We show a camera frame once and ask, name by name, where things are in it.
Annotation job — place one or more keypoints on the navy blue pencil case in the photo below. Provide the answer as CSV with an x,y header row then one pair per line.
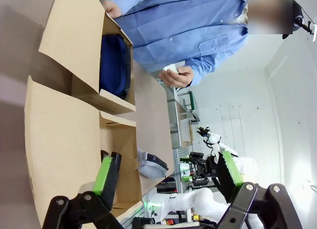
x,y
114,65

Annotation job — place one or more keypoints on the person's left forearm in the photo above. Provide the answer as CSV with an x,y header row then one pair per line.
x,y
210,63

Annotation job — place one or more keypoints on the grey pencil case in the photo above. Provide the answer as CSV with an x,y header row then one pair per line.
x,y
152,167

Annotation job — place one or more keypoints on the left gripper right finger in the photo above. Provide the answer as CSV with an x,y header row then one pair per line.
x,y
227,174

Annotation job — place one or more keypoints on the grey metal rack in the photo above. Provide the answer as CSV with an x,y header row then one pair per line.
x,y
173,115

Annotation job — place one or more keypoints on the person in blue shirt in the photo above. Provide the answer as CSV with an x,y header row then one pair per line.
x,y
173,23

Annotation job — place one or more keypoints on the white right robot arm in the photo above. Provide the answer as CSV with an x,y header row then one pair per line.
x,y
198,199

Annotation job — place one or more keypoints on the person's right forearm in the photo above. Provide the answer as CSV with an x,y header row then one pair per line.
x,y
133,3

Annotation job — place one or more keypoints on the person's left hand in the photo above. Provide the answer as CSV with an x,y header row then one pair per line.
x,y
175,79

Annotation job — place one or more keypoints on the aluminium table frame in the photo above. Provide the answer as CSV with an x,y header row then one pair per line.
x,y
177,169

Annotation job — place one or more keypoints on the black head camera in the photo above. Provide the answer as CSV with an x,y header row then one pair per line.
x,y
307,28

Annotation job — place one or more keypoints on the small cardboard box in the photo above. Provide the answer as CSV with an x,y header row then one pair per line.
x,y
71,28

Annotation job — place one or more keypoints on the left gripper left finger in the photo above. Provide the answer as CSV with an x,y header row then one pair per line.
x,y
109,179

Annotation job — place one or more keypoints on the person's right hand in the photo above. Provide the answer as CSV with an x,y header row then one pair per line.
x,y
112,9

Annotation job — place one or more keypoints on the large cardboard box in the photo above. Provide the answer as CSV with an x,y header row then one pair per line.
x,y
62,139

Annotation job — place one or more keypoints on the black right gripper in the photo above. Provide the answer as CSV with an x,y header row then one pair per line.
x,y
203,167

